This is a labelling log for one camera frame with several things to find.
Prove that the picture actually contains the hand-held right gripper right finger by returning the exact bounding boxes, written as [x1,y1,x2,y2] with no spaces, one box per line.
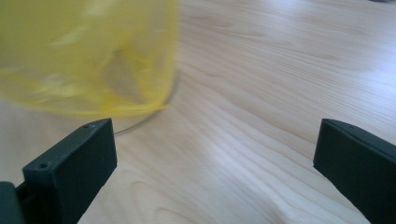
[312,118,396,224]

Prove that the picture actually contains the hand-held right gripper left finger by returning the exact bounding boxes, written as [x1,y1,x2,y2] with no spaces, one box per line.
[21,118,119,224]

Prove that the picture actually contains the clear round container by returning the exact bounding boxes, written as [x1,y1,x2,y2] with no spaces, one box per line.
[113,106,181,135]

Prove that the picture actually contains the yellow plastic bag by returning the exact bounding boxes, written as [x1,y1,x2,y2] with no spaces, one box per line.
[0,0,179,119]

